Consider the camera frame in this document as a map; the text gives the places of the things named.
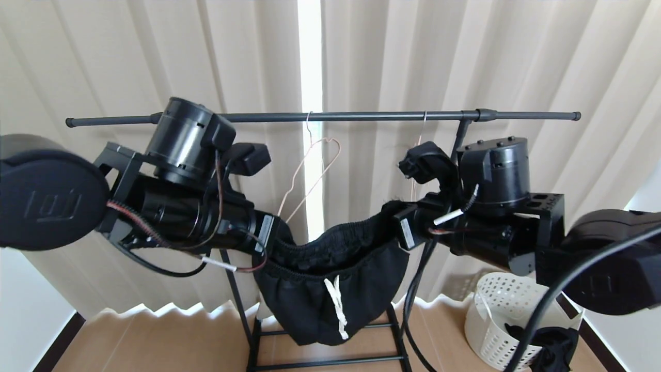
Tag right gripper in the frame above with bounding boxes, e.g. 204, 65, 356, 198
392, 196, 536, 275

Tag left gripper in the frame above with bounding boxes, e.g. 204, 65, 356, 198
139, 186, 282, 256

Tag black shorts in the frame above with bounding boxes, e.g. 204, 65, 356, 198
253, 200, 411, 347

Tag pink clothes hanger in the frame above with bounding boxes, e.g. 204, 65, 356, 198
408, 110, 429, 202
276, 111, 342, 224

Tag white laundry basket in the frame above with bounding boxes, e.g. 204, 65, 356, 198
464, 272, 586, 372

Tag black clothes rack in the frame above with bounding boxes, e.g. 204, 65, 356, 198
66, 108, 581, 372

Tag black garment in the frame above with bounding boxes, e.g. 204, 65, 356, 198
505, 323, 580, 372

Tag beige curtain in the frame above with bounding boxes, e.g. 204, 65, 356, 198
320, 0, 661, 305
0, 0, 310, 318

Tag black cable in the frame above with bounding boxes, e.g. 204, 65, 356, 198
110, 239, 208, 278
402, 225, 661, 372

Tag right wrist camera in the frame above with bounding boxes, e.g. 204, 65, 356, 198
398, 142, 459, 196

